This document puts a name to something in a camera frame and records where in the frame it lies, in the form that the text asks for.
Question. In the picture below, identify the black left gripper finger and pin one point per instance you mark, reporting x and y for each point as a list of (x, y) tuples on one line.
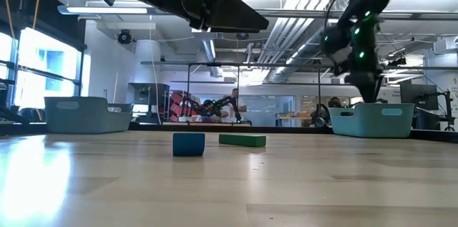
[(232, 12), (236, 31)]

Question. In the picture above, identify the green long block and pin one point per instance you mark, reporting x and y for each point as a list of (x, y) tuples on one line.
[(243, 140)]

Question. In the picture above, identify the dark blue block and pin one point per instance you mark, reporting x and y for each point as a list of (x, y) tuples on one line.
[(189, 144)]

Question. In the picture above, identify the black background robot arm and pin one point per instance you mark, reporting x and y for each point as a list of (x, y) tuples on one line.
[(200, 105)]

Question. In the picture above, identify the black ceiling spotlight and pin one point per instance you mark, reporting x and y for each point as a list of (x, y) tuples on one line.
[(124, 37), (397, 61), (242, 36)]

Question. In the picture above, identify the person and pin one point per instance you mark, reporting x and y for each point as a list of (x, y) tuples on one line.
[(208, 107), (234, 107), (334, 102)]

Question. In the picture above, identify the teal plastic bin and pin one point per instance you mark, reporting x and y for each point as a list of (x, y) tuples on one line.
[(375, 125)]

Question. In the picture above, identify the black computer monitor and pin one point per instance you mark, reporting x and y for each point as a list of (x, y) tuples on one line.
[(418, 96)]

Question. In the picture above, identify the black background robot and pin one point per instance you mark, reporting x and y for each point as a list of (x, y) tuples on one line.
[(318, 116)]

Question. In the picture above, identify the white round column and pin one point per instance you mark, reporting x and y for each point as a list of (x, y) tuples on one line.
[(146, 62)]

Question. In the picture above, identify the black monitor stand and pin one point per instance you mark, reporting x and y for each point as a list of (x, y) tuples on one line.
[(447, 112)]

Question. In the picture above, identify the red stacked crates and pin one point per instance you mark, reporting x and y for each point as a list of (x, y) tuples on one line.
[(177, 105)]

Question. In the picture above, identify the background wooden table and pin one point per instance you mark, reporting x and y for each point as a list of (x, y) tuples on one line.
[(214, 124)]

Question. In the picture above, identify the dark equipment cabinet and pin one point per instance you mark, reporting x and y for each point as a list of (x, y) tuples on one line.
[(150, 94)]

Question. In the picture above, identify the large window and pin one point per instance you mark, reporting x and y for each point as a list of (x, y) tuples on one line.
[(35, 76)]

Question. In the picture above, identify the grey-blue plastic bin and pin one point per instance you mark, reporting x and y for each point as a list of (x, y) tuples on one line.
[(82, 119)]

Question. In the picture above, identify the dark equipment silhouette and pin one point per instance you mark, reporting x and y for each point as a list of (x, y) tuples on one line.
[(9, 114)]

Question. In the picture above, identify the black metal rig frame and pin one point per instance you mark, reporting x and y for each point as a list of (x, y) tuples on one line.
[(250, 64)]

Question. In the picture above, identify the silver ventilation duct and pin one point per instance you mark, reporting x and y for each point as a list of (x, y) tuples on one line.
[(304, 41)]

